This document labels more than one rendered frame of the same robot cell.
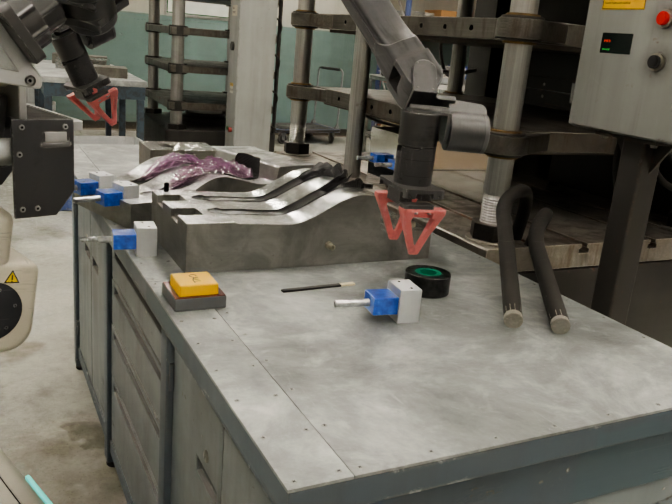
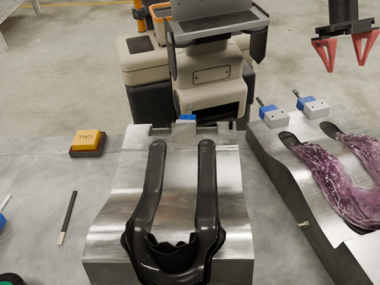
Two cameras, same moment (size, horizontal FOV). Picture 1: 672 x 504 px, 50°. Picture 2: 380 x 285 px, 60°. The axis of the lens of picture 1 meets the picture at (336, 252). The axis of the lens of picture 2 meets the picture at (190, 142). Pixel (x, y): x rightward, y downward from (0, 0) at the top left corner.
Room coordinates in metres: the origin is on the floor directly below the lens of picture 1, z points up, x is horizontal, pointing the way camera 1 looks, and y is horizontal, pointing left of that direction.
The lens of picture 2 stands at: (1.64, -0.20, 1.39)
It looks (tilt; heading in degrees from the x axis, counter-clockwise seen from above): 42 degrees down; 123
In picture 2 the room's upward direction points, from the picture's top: 5 degrees counter-clockwise
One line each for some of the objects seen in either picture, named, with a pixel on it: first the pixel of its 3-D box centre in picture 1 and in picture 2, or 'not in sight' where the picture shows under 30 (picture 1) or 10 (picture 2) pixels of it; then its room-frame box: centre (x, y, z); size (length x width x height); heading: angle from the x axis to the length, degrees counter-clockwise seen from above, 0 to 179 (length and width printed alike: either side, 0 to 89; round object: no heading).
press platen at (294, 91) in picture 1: (477, 134); not in sight; (2.33, -0.42, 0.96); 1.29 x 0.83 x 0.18; 28
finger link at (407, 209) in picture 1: (413, 221); not in sight; (1.03, -0.11, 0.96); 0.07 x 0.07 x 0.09; 19
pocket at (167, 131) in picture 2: (186, 221); (161, 135); (1.25, 0.27, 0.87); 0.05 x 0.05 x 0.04; 28
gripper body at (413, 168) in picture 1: (413, 170); not in sight; (1.06, -0.10, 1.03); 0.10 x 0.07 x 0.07; 19
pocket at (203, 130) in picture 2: (171, 207); (206, 134); (1.35, 0.32, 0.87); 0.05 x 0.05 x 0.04; 28
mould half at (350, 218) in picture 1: (292, 213); (175, 215); (1.40, 0.09, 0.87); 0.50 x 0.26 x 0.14; 118
